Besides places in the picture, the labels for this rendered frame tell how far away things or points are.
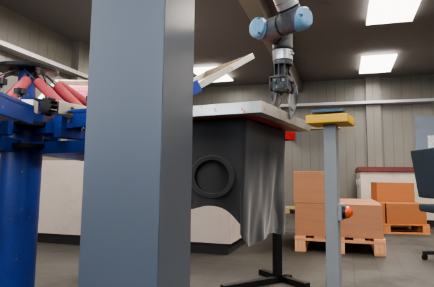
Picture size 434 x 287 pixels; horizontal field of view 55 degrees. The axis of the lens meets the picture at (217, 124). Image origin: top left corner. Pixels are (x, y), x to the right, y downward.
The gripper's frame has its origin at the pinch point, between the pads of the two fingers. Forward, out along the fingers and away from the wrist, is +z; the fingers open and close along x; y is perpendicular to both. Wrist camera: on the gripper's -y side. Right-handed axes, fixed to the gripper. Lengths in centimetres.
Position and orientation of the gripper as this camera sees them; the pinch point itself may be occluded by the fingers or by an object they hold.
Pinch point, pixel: (285, 116)
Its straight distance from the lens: 157.1
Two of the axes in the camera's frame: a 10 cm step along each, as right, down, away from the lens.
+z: -0.1, 9.9, -1.3
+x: 8.9, -0.5, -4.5
